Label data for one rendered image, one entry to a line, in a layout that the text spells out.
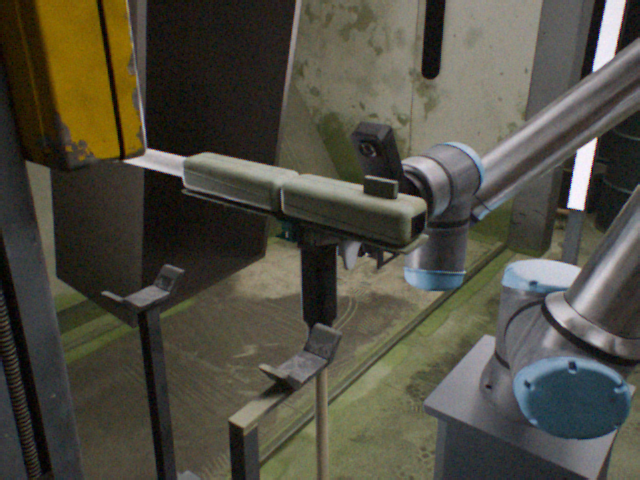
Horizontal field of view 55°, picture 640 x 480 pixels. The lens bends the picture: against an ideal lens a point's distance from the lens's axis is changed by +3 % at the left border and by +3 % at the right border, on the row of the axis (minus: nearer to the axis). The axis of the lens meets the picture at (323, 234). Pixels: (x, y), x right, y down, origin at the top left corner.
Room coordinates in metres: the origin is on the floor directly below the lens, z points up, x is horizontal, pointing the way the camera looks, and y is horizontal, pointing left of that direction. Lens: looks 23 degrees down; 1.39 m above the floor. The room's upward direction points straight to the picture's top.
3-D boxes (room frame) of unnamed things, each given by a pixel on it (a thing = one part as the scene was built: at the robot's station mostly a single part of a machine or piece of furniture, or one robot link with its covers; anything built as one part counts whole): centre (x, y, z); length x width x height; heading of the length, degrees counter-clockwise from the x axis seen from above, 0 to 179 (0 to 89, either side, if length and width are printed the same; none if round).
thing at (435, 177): (0.76, -0.12, 1.13); 0.10 x 0.05 x 0.09; 53
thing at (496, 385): (0.97, -0.40, 0.69); 0.19 x 0.19 x 0.10
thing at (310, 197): (0.66, 0.10, 1.10); 0.49 x 0.05 x 0.23; 53
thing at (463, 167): (0.83, -0.17, 1.13); 0.12 x 0.09 x 0.10; 143
